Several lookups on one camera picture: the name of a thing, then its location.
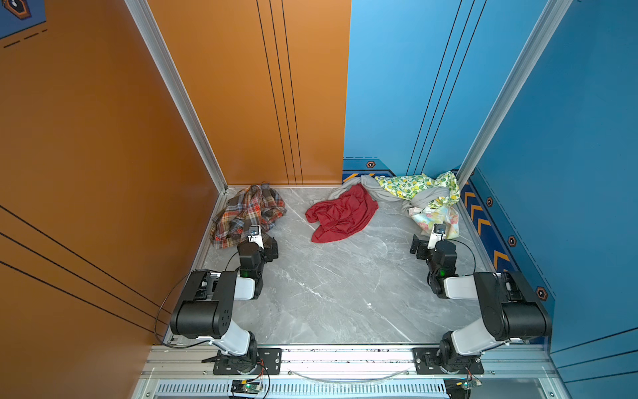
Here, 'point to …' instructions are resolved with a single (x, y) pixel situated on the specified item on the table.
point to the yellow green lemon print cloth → (404, 187)
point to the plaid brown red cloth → (255, 205)
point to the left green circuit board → (246, 386)
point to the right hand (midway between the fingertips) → (426, 236)
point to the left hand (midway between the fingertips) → (261, 237)
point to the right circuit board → (460, 387)
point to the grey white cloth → (422, 199)
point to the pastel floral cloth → (427, 218)
